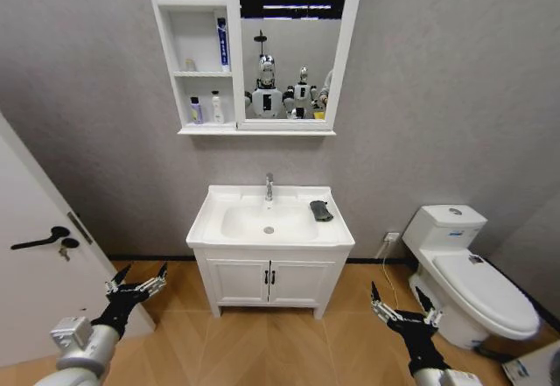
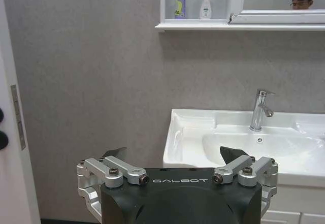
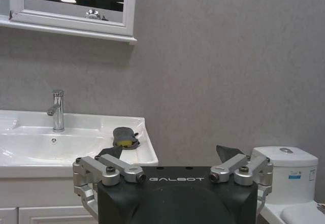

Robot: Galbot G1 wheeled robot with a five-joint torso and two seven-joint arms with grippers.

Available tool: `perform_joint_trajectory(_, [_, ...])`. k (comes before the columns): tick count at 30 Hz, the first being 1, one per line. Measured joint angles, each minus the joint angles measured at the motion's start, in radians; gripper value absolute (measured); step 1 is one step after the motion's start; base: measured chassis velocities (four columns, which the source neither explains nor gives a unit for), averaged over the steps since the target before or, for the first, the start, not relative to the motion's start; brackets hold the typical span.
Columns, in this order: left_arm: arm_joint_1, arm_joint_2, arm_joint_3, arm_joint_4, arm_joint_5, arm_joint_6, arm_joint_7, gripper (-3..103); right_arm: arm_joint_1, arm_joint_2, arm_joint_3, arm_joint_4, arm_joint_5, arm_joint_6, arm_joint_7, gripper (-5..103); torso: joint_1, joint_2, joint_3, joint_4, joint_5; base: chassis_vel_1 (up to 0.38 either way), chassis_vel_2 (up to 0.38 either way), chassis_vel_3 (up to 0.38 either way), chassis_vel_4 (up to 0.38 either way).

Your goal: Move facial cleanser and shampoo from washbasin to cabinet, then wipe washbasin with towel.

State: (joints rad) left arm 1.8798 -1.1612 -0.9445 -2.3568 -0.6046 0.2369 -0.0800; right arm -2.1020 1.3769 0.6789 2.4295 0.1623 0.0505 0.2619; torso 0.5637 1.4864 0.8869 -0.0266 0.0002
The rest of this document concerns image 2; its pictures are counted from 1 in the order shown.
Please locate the purple spray bottle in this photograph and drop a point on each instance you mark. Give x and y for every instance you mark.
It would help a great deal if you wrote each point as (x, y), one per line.
(179, 5)

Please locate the white wall cabinet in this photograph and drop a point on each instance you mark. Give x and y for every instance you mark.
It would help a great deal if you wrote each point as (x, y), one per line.
(203, 23)

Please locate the white door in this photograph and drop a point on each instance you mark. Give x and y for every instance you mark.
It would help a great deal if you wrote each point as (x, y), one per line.
(12, 107)

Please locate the silver door latch plate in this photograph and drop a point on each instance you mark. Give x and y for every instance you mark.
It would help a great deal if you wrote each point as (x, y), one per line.
(18, 117)

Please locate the white bottle with black cap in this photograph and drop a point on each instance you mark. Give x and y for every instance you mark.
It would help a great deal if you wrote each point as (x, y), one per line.
(206, 3)

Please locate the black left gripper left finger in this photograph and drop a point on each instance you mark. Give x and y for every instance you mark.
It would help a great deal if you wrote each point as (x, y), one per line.
(111, 169)

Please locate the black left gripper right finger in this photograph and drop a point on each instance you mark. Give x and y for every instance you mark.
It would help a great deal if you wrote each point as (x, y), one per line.
(243, 169)

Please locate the chrome faucet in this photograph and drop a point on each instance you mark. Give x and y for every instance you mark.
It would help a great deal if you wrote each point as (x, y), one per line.
(259, 112)

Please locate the white vanity cabinet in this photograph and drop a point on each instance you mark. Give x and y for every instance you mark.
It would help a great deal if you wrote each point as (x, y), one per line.
(294, 201)

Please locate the white ceramic washbasin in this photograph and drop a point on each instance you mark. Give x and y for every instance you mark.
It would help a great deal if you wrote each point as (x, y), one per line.
(243, 142)

